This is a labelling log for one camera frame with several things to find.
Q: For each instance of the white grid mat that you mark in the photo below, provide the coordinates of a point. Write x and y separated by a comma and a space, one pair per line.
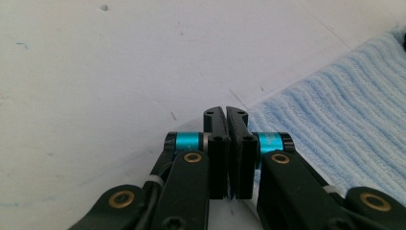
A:
95, 64

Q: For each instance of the blue striped towel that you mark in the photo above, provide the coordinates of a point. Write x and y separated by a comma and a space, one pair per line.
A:
344, 121

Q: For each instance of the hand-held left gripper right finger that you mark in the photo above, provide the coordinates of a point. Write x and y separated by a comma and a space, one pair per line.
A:
244, 166

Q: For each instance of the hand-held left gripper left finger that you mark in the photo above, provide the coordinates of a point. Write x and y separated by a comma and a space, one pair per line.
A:
218, 159

